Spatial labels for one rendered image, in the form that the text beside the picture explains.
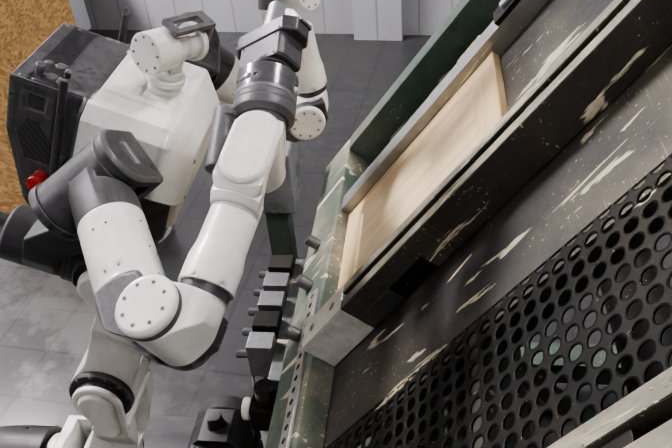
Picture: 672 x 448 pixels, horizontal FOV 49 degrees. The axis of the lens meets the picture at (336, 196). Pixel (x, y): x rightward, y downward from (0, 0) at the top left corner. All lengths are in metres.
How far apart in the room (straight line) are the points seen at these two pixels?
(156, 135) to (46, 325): 1.85
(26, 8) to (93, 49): 1.80
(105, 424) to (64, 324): 1.18
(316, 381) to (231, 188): 0.48
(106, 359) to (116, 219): 0.71
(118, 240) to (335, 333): 0.45
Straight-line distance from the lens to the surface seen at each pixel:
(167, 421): 2.24
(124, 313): 0.88
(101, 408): 1.72
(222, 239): 0.90
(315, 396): 1.27
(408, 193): 1.38
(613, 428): 0.61
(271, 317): 1.59
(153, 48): 1.15
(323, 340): 1.27
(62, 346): 2.82
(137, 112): 1.18
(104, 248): 0.97
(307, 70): 1.47
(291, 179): 1.82
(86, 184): 1.04
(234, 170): 0.92
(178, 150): 1.16
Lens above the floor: 1.88
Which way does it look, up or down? 36 degrees down
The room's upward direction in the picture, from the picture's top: 5 degrees counter-clockwise
